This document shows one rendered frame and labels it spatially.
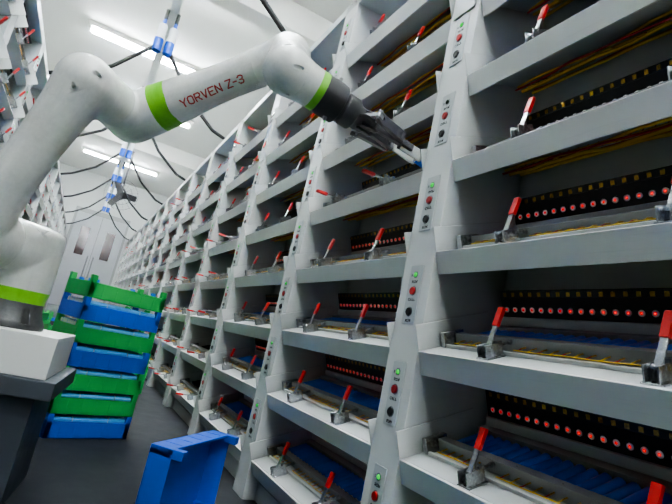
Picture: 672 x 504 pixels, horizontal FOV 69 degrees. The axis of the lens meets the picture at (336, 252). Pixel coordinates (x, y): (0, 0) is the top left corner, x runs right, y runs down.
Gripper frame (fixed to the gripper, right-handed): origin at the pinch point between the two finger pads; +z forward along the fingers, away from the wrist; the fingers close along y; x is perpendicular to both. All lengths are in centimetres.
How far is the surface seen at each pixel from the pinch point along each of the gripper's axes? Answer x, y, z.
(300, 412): 68, 24, 9
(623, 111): 10, -56, 1
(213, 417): 85, 103, 13
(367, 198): 10.4, 13.4, 0.5
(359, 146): -8.2, 25.5, -2.4
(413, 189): 11.6, -6.5, 1.4
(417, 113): -8.8, -2.5, -2.4
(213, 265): 17, 190, 4
